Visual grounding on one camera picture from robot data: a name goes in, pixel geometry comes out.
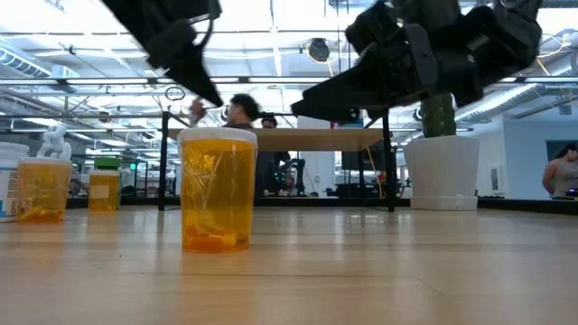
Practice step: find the green cactus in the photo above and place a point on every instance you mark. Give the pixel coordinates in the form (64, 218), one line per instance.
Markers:
(435, 117)

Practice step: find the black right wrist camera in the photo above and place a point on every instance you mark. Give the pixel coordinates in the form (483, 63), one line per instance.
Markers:
(375, 31)

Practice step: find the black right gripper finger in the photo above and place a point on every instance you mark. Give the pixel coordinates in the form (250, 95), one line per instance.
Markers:
(361, 88)
(329, 113)

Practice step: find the wooden shelf black metal frame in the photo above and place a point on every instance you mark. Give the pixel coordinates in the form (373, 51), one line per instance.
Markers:
(316, 140)

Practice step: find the white plant pot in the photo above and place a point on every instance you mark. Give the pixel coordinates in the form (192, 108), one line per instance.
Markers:
(442, 171)

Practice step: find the black monitor screen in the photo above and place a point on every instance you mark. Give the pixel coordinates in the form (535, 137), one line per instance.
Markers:
(352, 160)

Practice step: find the black table edge rail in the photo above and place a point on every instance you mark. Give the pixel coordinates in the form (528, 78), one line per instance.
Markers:
(519, 205)

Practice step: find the orange pill bottle white label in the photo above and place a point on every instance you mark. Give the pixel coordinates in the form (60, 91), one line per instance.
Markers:
(105, 201)

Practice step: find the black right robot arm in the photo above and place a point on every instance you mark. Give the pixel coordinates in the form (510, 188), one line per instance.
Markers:
(506, 31)

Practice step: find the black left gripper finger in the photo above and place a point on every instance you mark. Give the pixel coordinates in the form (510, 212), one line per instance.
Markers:
(202, 63)
(187, 74)

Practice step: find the white bottle blue label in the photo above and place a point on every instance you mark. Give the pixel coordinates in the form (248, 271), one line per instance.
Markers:
(11, 180)

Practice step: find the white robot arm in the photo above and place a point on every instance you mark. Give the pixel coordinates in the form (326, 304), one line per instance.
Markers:
(54, 142)

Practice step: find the person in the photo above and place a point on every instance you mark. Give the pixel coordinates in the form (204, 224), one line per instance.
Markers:
(271, 171)
(241, 108)
(562, 176)

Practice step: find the orange pill bottle white cap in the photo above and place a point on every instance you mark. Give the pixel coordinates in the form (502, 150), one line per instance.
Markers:
(45, 189)
(217, 194)

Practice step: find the silver ceiling air duct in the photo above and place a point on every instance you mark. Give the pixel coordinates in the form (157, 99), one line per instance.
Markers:
(519, 95)
(22, 63)

